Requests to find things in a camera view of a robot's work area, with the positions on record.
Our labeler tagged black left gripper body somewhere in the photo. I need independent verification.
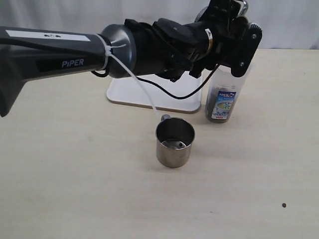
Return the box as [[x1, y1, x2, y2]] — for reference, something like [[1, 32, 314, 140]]
[[189, 21, 263, 77]]

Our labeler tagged steel mug with pellets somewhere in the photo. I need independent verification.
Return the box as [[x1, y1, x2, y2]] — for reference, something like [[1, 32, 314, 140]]
[[194, 0, 249, 24]]

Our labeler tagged steel mug with handle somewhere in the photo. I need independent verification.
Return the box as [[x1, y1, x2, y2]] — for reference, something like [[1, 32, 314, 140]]
[[155, 114, 195, 168]]

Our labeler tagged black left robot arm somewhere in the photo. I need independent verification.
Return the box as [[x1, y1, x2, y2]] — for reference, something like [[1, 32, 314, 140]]
[[0, 0, 263, 117]]

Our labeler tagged clear plastic container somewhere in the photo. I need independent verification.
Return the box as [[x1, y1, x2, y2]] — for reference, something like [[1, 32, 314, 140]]
[[205, 65, 252, 123]]

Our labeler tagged white zip tie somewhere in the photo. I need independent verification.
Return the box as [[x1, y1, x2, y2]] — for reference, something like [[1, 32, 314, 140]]
[[95, 34, 161, 120]]

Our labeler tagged white plastic tray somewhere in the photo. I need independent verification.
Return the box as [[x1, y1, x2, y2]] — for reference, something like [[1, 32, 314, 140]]
[[106, 72, 203, 114]]

